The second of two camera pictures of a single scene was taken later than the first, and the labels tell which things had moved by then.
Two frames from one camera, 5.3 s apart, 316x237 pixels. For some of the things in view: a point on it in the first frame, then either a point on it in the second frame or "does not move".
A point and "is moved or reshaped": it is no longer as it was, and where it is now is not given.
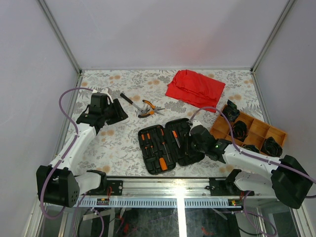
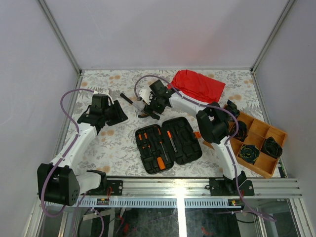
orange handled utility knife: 176,136 -> 172,142
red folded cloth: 195,89 does not move
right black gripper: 193,152 -> 150,108
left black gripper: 120,114 does not move
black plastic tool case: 162,147 does not move
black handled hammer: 142,111 does not move
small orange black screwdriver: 148,138 is moved or reshaped
